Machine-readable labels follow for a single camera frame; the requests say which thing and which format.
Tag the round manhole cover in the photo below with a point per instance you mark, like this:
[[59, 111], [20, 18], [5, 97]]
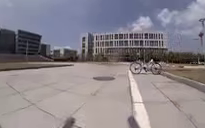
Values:
[[104, 78]]

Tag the white building with window grid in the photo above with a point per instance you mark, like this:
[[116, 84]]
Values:
[[130, 39]]

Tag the low building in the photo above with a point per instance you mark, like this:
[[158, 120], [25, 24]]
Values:
[[65, 53]]

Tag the grey concrete slab pavement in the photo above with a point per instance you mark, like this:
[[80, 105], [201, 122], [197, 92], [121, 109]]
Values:
[[73, 93]]

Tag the bicycle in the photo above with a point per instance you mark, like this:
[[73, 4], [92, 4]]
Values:
[[145, 67]]

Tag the dark kerb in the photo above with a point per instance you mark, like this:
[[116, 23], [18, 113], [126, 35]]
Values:
[[40, 67]]

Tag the robot's own part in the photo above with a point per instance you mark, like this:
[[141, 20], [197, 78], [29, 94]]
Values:
[[69, 122], [133, 122]]

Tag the dark glass building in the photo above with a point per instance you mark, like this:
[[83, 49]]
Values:
[[28, 41], [6, 40]]

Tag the dry grass strip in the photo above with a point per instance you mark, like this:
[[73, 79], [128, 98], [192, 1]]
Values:
[[23, 65], [196, 74]]

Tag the row of trees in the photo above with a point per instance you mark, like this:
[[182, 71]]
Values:
[[183, 57]]

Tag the grey kerb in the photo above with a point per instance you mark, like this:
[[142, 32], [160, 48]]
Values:
[[190, 83]]

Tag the tall mast pole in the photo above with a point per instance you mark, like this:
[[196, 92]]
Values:
[[202, 36]]

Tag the low grey wall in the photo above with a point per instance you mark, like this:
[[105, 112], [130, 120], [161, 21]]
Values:
[[20, 57]]

